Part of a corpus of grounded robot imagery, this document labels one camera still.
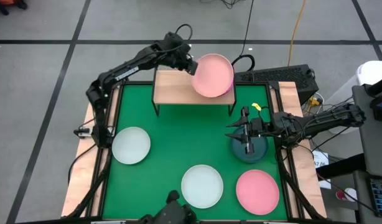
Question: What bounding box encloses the grey cart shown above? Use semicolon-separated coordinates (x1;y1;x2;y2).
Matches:
352;83;382;178

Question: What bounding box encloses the white round bin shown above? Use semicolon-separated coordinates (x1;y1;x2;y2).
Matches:
326;60;382;135

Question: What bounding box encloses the wooden shelf stand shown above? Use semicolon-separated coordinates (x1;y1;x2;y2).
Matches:
151;67;238;118

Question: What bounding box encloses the small black clamp device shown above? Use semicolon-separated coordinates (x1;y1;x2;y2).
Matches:
73;126;93;138

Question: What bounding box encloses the black keypad device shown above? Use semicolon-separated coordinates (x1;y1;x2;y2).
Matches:
366;175;382;218

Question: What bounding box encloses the red and white cup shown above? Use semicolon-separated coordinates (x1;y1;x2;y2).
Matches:
335;187;359;202

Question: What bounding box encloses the yellow hanging cable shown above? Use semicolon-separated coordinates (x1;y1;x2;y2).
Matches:
286;0;307;67

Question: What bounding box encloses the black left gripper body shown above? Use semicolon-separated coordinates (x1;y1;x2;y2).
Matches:
170;50;195;72

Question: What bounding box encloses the green table mat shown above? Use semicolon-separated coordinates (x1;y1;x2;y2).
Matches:
101;83;288;221

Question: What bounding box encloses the white paper sheet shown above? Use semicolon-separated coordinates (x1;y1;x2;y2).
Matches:
311;150;332;190

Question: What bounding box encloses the black table frame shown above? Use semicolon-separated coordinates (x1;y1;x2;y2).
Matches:
62;80;327;224

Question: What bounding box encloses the black table-level camera mount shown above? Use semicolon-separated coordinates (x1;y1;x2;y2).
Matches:
137;190;197;224

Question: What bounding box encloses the pink round plate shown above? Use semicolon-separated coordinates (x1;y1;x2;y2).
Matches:
191;53;235;98
235;169;281;216
223;77;236;96

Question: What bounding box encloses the dark teal round plate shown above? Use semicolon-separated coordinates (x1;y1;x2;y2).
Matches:
230;127;269;164

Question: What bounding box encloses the black computer box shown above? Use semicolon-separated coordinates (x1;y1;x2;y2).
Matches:
233;64;320;105

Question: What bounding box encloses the orange and black object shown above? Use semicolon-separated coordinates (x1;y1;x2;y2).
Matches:
0;0;27;16

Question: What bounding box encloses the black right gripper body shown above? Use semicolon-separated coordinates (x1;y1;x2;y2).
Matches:
240;106;274;156

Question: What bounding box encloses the yellow power plug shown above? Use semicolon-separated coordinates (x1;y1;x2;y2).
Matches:
307;96;323;107

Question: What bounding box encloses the black hanging cable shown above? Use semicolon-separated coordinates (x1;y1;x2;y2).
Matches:
230;0;256;74

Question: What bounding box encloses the white round plate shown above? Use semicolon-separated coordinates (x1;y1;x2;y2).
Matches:
111;126;152;166
180;164;225;210

